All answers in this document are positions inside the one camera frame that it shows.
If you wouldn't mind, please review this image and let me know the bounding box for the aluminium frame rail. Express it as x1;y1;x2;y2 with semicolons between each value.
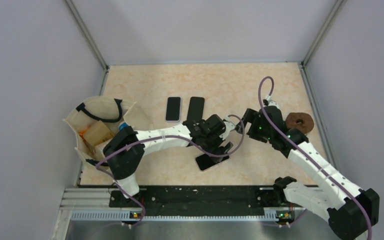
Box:
60;185;307;224

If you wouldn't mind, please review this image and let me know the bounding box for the clear magsafe phone case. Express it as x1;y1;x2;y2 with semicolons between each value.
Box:
194;152;231;172

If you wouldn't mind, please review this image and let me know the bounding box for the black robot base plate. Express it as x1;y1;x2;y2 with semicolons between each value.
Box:
109;184;306;218

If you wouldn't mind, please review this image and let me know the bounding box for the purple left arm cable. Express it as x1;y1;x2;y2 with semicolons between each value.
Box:
94;114;246;229

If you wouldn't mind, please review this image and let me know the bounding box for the brown donut on cup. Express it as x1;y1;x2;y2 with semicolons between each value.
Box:
285;112;315;135

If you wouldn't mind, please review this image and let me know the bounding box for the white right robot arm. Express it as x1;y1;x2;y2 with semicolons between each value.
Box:
236;105;380;240

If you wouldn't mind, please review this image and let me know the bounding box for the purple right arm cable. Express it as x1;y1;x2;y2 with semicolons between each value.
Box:
258;76;373;240

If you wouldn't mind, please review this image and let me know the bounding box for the blue snack packet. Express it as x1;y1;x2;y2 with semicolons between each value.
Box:
118;121;129;131

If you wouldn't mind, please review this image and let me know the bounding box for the black phone case with camera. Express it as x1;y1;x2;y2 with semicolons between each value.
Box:
186;96;205;122

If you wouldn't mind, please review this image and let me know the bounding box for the black smartphone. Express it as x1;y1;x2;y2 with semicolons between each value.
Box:
166;97;182;122

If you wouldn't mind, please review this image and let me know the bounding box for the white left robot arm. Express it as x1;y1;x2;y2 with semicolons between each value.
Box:
102;114;236;207

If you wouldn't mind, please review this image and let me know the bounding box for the beige tote bag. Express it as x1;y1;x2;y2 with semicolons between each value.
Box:
64;96;154;166

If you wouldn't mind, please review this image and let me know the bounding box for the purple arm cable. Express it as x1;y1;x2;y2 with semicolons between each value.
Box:
258;76;373;240
94;114;246;229

